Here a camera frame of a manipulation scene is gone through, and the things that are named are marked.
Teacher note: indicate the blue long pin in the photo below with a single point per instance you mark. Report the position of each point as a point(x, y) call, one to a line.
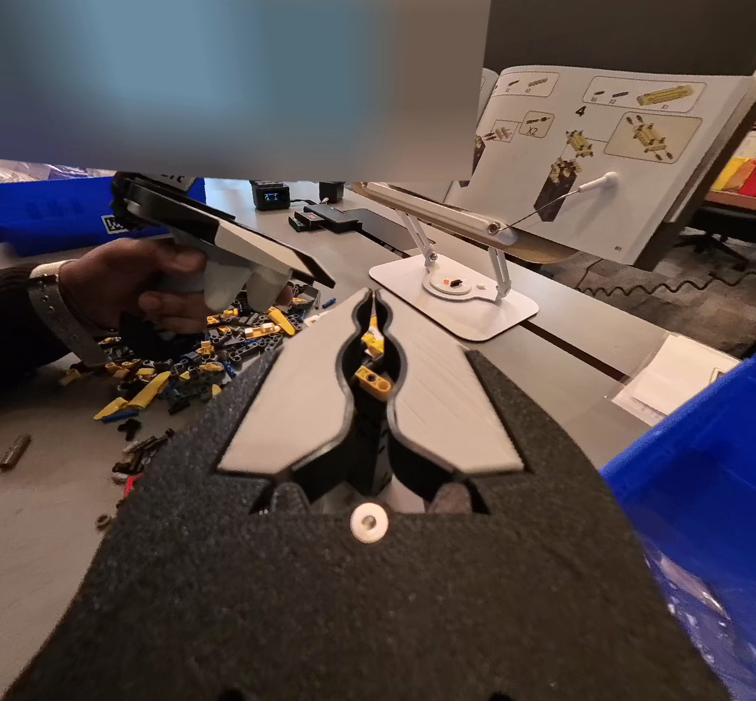
point(120, 416)

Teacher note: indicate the instruction booklet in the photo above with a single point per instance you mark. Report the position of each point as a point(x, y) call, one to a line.
point(620, 151)

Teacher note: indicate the yellow brick assembly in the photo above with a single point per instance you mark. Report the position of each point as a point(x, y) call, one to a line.
point(373, 382)

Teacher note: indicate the yellow wedge brick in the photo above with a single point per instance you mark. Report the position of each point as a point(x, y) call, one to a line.
point(111, 408)

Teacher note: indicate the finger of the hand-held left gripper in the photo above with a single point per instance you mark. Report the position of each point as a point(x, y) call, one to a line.
point(254, 243)

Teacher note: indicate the grey tube connector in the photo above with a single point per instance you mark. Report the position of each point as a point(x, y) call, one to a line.
point(15, 451)

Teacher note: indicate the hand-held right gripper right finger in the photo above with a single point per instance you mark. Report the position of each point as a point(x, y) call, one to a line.
point(455, 411)

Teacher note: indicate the pile of yellow grey bricks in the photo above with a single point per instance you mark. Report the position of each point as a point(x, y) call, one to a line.
point(195, 352)

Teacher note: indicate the blue storage bin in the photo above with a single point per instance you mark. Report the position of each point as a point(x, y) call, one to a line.
point(697, 506)
point(53, 216)

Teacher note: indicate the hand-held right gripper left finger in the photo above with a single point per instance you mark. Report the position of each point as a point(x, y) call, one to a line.
point(283, 411)

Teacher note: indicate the pile of black red pins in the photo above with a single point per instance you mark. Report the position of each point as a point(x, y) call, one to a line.
point(142, 459)

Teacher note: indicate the small grey bush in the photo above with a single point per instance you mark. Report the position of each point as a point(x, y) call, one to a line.
point(105, 522)

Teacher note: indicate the black equipment case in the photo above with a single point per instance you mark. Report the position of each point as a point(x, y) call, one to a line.
point(270, 196)

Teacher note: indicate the person's left hand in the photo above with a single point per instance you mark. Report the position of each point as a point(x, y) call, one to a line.
point(112, 281)

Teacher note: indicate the white book stand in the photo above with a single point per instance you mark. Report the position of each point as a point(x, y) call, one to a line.
point(460, 299)

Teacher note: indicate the small black box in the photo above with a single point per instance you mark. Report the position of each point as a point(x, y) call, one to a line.
point(332, 190)

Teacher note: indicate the flat black device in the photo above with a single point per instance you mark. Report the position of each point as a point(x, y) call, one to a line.
point(331, 218)

